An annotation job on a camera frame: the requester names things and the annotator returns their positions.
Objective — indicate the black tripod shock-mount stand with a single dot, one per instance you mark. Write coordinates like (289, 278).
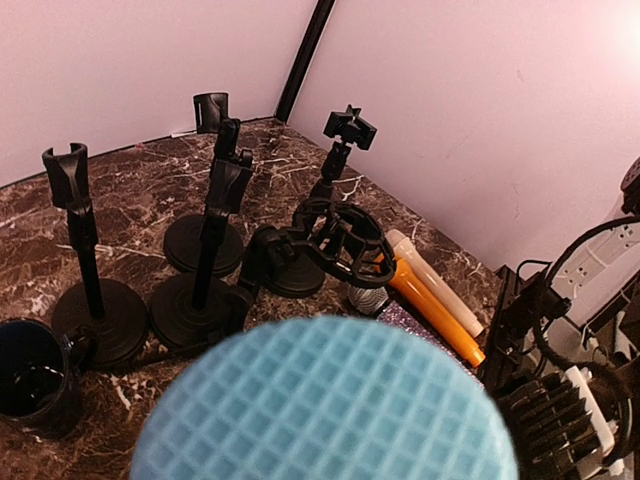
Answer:
(339, 237)

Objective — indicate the black round-base stand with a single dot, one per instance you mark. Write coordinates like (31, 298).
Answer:
(111, 310)
(182, 242)
(303, 278)
(187, 308)

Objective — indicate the silver glitter microphone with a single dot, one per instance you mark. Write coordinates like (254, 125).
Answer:
(377, 304)

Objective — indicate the pale pink microphone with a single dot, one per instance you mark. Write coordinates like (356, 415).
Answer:
(404, 248)

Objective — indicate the orange microphone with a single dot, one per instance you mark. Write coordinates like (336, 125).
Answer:
(406, 283)

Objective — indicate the teal blue microphone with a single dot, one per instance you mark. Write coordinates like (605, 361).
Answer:
(325, 398)

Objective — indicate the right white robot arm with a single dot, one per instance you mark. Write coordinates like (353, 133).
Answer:
(563, 352)

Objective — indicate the dark blue mug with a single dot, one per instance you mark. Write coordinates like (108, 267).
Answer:
(40, 376)

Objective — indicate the right black corner post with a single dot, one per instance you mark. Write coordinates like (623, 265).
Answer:
(303, 58)

